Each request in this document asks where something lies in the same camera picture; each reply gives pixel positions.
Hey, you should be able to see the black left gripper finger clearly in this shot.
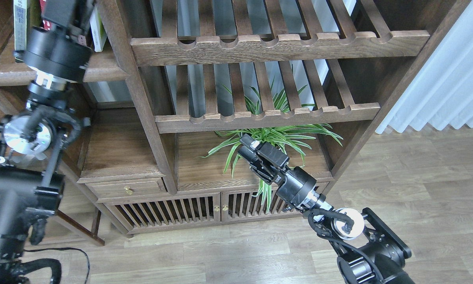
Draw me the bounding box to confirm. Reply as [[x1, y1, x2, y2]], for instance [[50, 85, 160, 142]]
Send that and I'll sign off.
[[41, 0, 95, 40]]

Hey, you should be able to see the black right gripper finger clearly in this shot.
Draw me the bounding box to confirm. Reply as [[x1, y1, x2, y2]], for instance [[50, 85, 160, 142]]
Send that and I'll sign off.
[[238, 146, 273, 182], [240, 134, 289, 170]]

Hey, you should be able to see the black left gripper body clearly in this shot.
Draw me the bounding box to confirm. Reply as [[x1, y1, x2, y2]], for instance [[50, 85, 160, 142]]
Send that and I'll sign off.
[[23, 26, 92, 82]]

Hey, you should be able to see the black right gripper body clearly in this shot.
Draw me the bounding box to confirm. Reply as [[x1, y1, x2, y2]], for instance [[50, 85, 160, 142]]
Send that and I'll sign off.
[[249, 157, 318, 209]]

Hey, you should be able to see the red cover book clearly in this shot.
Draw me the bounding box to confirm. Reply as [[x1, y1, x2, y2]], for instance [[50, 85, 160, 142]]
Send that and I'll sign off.
[[39, 0, 52, 31]]

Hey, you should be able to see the green and black book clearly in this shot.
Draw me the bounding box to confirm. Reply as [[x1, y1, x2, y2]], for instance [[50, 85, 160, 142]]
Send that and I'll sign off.
[[13, 0, 42, 63]]

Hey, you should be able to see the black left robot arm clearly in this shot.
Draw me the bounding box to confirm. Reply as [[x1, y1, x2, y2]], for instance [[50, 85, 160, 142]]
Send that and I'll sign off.
[[0, 0, 95, 284]]

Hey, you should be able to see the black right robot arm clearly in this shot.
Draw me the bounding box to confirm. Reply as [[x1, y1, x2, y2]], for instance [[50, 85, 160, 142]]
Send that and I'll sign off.
[[238, 134, 413, 284]]

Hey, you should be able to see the green spider plant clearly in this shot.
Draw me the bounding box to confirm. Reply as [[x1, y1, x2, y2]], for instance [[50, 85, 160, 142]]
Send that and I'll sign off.
[[199, 86, 343, 213]]

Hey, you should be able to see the white green upright book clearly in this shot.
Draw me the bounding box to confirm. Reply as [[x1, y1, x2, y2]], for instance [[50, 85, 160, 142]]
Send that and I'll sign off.
[[90, 6, 108, 52]]

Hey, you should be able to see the dark wooden bookshelf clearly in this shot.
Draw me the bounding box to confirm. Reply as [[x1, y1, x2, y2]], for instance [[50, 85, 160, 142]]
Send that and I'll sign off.
[[0, 0, 470, 239]]

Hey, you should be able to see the brass drawer knob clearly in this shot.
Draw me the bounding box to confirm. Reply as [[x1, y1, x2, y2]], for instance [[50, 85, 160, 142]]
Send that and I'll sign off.
[[124, 186, 134, 195]]

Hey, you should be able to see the white curtain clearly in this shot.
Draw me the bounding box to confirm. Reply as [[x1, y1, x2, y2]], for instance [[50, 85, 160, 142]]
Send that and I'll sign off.
[[376, 1, 473, 134]]

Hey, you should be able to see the black floor cable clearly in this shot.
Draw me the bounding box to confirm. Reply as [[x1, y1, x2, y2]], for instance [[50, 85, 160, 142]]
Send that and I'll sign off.
[[23, 247, 91, 284]]

